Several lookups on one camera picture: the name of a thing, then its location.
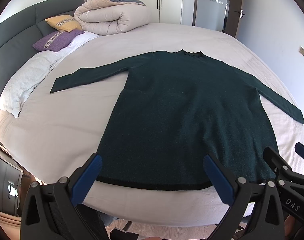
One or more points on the dark grey padded headboard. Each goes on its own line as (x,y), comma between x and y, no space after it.
(20,31)

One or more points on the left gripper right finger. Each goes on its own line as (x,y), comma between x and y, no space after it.
(266,220)

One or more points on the dark green knit sweater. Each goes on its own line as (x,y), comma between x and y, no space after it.
(174,109)

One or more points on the white bed sheet mattress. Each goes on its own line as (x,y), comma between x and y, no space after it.
(56,133)

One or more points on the yellow patterned cushion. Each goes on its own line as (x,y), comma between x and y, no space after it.
(63,23)

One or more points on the wall socket plate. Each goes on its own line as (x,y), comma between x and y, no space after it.
(301,51)

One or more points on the folded beige duvet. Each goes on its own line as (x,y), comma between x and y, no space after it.
(108,17)

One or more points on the white pillow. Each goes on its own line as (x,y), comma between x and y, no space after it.
(27,78)

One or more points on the dark brown door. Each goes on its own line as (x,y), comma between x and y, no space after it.
(234,16)

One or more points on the dark bedside cabinet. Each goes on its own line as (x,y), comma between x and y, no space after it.
(10,185)

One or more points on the purple patterned cushion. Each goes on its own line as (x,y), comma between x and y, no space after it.
(56,40)

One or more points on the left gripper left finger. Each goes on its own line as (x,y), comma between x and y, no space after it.
(50,211)

